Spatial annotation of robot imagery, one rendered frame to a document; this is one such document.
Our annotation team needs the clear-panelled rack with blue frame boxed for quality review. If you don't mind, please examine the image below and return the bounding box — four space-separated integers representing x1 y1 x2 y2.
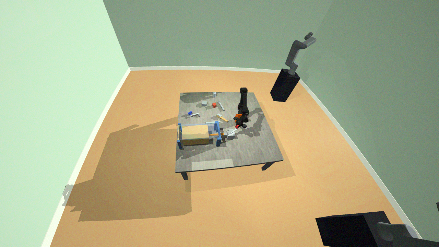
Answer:
177 121 220 149

